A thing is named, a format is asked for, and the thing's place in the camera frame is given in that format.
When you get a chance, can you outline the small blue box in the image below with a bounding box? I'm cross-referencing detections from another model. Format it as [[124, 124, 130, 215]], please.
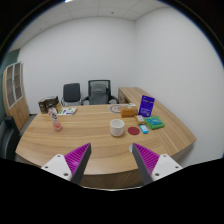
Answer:
[[140, 125, 149, 134]]

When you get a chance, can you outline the black office chair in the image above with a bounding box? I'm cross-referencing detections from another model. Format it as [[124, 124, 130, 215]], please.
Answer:
[[61, 83, 81, 105]]

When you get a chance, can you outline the wooden glass-door cabinet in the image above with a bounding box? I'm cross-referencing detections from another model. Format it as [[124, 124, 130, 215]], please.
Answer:
[[2, 62, 29, 130]]

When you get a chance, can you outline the colourful leaflet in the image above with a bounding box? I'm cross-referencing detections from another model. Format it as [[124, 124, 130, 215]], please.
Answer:
[[58, 107, 78, 115]]

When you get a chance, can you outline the small tan box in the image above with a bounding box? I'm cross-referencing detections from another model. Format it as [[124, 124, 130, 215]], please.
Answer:
[[135, 115, 145, 125]]

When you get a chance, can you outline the round patterned mat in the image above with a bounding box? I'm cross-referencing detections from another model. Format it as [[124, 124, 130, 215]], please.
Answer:
[[109, 104, 123, 113]]

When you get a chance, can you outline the purple standing sign card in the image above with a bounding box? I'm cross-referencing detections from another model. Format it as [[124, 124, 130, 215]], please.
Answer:
[[139, 95, 155, 117]]

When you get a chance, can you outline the dark chair at left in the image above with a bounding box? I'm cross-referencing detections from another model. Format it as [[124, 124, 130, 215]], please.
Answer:
[[0, 116, 21, 161]]

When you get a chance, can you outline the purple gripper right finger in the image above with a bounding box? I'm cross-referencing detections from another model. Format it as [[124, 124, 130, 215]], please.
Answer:
[[129, 143, 182, 185]]

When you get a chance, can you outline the dark red round coaster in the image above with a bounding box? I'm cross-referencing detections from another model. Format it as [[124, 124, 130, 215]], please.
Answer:
[[128, 127, 140, 135]]

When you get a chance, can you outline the grey mesh office chair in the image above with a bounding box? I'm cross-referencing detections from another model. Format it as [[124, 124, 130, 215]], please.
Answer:
[[81, 80, 119, 105]]

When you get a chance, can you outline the green flat box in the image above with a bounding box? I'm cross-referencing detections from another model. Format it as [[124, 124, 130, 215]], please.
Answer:
[[144, 116, 165, 130]]

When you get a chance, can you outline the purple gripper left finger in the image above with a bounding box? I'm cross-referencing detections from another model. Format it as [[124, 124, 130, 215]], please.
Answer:
[[42, 143, 91, 185]]

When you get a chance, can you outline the brown cardboard box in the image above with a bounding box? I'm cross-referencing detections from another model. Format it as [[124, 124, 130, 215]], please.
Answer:
[[38, 96, 61, 113]]

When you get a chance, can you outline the white ceramic cup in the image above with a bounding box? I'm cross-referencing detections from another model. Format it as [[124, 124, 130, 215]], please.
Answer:
[[110, 119, 125, 137]]

